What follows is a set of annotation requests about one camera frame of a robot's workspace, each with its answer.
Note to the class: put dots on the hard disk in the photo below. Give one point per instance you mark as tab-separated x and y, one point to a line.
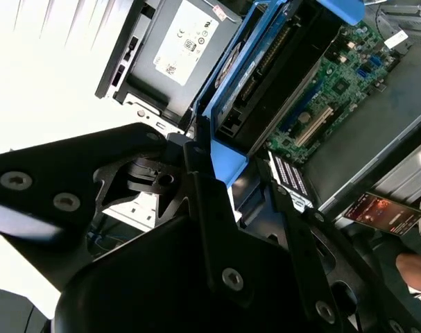
227	163

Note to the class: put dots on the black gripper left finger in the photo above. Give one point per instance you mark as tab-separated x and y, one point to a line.
57	166

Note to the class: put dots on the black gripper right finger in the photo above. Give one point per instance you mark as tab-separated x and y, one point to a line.
307	263

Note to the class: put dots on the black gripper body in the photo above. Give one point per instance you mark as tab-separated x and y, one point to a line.
144	288

